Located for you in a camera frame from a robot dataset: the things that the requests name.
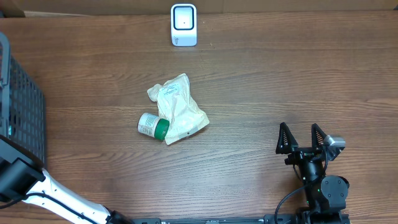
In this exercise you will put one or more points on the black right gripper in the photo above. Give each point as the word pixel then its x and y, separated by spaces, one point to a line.
pixel 299 152

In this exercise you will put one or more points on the white bottle with green cap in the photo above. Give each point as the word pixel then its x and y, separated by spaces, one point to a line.
pixel 153 126

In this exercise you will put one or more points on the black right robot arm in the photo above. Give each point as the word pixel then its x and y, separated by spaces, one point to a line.
pixel 325 194

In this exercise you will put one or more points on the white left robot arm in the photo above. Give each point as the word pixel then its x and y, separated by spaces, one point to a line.
pixel 24 179

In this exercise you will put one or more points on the white barcode scanner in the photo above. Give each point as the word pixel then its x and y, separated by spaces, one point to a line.
pixel 183 23

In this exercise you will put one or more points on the clear plastic pouch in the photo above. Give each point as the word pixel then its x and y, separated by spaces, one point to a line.
pixel 176 105

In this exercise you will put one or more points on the grey plastic basket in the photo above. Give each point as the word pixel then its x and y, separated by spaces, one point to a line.
pixel 22 105

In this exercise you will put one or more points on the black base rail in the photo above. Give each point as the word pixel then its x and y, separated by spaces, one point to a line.
pixel 266 219

